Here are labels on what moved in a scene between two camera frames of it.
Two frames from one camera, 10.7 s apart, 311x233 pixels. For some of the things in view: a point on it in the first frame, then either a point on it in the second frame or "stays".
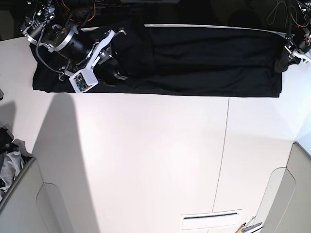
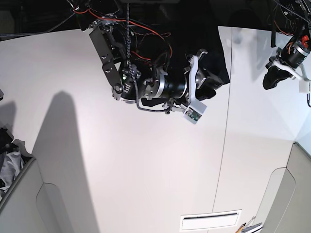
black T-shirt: (185, 60) → (192, 25)
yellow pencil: (239, 230) stays
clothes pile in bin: (14, 156) stays
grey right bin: (286, 206) stays
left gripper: (87, 50) → (160, 88)
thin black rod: (194, 217) stays
